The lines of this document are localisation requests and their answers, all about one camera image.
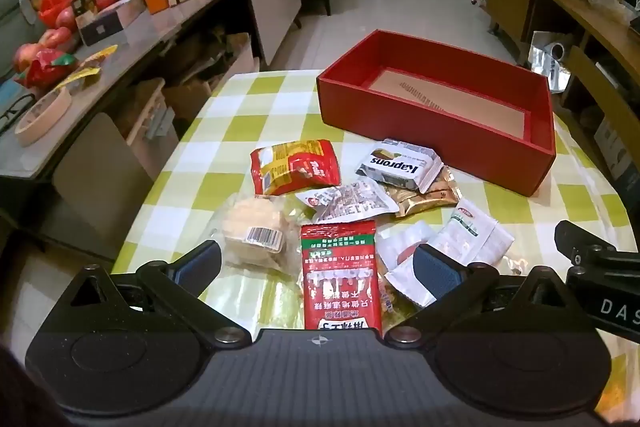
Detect gold brown snack packet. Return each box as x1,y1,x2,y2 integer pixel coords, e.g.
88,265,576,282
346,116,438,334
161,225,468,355
385,168,463,219

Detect red wrapped fruit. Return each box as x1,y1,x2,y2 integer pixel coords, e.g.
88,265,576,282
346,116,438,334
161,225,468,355
22,49,76,90

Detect long grey sideboard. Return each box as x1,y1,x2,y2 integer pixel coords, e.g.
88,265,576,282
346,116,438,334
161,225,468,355
0,0,303,258

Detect black eyeglasses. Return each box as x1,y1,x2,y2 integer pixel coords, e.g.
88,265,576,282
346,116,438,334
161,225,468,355
0,94,31,132

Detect clear pink sausage packet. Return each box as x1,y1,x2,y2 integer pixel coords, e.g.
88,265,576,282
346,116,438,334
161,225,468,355
375,223,438,308

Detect green white checked tablecloth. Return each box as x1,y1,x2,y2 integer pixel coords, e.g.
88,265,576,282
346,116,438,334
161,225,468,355
112,69,626,348

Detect silver foil roll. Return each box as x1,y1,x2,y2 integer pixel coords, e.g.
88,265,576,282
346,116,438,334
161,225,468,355
527,31,571,92

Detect red cardboard box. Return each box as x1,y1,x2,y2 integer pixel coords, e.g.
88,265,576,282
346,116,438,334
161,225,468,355
316,30,557,198

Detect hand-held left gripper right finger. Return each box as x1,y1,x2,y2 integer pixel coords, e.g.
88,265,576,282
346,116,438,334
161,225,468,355
384,243,577,349

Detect round wooden tray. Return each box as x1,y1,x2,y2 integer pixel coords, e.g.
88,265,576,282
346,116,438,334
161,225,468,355
14,87,72,146

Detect red yellow gummy packet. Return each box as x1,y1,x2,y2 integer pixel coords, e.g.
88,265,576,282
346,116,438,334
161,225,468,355
250,139,342,196

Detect cardboard boxes under sideboard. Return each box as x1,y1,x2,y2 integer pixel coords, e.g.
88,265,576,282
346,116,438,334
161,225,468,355
165,32,261,122

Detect red green snack packet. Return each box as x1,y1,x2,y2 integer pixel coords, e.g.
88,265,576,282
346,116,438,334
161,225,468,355
299,221,385,339

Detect black brown flat box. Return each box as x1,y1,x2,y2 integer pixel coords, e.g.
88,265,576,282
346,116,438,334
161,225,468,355
75,0,146,46

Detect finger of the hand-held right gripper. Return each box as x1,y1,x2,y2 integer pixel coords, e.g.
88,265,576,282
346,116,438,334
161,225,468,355
554,219,618,270

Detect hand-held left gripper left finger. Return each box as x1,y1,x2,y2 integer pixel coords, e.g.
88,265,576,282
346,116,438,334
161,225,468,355
65,239,252,349

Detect white green snack packet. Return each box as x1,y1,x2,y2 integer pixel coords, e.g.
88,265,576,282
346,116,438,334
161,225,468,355
432,199,516,268

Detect white wafer packet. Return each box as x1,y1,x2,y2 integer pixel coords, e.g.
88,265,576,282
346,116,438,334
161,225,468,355
355,138,445,194

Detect clear rice cake packet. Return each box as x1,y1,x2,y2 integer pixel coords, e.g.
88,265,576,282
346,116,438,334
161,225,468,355
207,193,311,280

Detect yellow snack packet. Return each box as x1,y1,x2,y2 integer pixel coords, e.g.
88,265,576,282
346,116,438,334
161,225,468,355
55,44,118,90

